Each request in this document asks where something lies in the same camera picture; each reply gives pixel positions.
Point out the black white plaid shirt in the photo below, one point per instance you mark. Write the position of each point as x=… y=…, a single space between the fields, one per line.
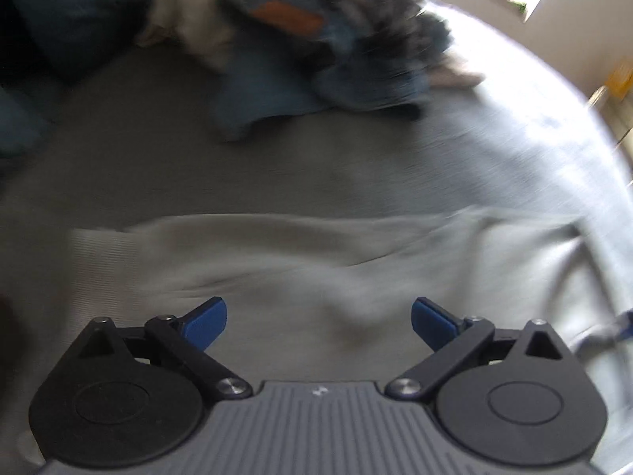
x=397 y=28

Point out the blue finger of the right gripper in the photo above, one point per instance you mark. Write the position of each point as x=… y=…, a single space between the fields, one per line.
x=622 y=328

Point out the teal blue duvet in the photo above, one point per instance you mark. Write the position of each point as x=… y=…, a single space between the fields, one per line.
x=48 y=45

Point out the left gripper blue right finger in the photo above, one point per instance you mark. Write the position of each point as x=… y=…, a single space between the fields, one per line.
x=456 y=346

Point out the grey sweatshirt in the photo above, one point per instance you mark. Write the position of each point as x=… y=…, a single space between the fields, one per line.
x=330 y=299

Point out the yellow box on desk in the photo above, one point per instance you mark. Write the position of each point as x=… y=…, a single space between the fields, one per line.
x=620 y=80

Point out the blue denim jeans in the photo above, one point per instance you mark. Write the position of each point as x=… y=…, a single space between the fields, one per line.
x=298 y=57

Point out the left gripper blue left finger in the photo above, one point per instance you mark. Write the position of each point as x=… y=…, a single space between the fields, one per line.
x=180 y=344

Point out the grey bed sheet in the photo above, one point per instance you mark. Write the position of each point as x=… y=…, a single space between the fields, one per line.
x=135 y=143

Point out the beige checked garment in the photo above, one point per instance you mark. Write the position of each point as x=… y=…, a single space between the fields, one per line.
x=453 y=74

